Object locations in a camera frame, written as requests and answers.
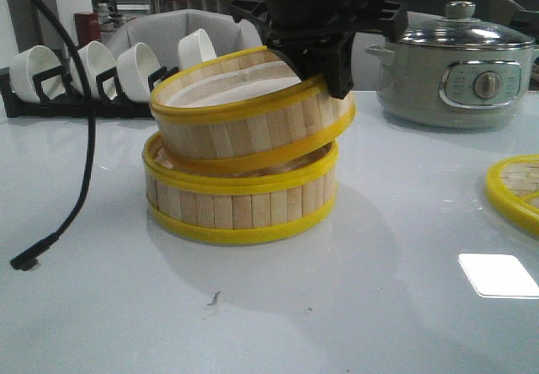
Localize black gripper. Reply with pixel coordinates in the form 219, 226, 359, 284
230, 0, 408, 99

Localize grey chair left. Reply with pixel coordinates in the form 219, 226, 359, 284
106, 9, 262, 68

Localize bamboo steamer basket yellow rims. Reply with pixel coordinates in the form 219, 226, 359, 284
141, 131, 339, 247

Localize white steamer cloth liner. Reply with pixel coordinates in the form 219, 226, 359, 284
161, 61, 301, 108

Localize glass pot lid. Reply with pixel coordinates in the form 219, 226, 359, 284
398, 1, 535, 51

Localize yellow bamboo steamer lid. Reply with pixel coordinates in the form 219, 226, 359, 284
485, 154, 538, 238

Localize grey electric cooking pot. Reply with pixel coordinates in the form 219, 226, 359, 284
377, 45, 538, 129

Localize red bin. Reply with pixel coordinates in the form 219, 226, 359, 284
73, 12, 101, 46

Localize black dangling cable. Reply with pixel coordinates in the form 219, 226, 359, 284
0, 0, 97, 271

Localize black bowl rack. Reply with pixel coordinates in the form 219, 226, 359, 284
0, 64, 182, 119

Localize white ceramic bowl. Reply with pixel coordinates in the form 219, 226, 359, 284
69, 40, 117, 99
9, 45, 61, 104
177, 29, 217, 70
116, 42, 162, 103

